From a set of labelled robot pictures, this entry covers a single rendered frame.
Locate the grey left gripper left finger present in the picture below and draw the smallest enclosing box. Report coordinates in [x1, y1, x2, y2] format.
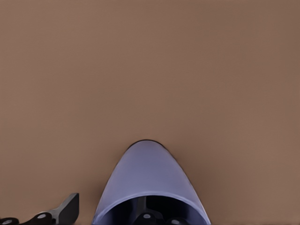
[0, 193, 80, 225]

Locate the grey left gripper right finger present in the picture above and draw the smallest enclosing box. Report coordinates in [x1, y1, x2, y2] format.
[132, 196, 195, 225]

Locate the blue cup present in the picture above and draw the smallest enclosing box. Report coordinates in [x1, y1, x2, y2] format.
[92, 140, 211, 225]

